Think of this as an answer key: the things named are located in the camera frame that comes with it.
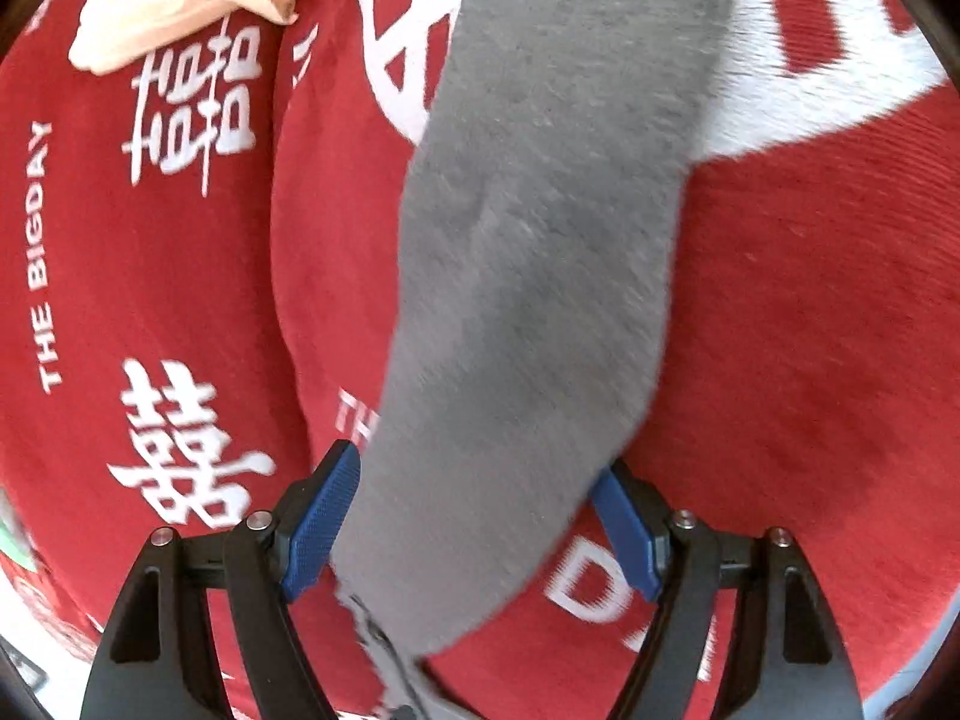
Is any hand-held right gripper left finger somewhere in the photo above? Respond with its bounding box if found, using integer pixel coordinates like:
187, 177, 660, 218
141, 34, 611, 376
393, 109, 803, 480
79, 439, 362, 720

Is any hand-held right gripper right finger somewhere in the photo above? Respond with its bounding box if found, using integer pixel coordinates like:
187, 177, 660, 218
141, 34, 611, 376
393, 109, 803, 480
591, 462, 865, 720

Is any grey fleece garment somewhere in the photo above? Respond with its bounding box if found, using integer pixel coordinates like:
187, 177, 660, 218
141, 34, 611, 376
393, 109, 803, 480
330, 0, 740, 720

